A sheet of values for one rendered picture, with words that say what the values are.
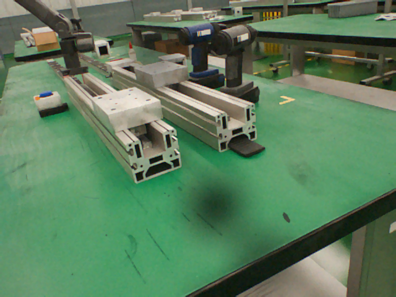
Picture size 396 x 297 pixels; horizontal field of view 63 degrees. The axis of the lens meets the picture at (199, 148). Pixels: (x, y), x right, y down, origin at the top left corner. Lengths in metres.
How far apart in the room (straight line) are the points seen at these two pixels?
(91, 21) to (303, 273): 11.85
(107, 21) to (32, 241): 12.16
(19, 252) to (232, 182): 0.35
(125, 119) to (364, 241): 0.57
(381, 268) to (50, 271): 0.73
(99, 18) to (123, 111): 11.93
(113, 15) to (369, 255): 12.21
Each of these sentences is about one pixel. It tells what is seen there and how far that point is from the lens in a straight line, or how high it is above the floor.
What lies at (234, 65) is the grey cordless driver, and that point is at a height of 0.91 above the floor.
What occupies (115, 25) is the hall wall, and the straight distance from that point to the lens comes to 12.68.
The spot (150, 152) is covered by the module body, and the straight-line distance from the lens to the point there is 0.64.
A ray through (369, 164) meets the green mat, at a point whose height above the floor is 0.78.
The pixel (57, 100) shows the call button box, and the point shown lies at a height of 0.82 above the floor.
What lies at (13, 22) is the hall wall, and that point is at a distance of 12.34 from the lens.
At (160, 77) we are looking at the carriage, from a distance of 0.94.
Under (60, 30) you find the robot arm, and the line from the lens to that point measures 1.38.
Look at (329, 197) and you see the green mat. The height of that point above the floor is 0.78.
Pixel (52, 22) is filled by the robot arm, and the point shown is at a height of 1.06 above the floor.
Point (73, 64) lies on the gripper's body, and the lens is 1.40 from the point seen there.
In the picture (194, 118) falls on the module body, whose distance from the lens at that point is 0.75.
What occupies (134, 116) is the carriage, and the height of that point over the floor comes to 0.89.
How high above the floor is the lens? 1.09
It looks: 25 degrees down
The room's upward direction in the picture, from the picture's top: 8 degrees counter-clockwise
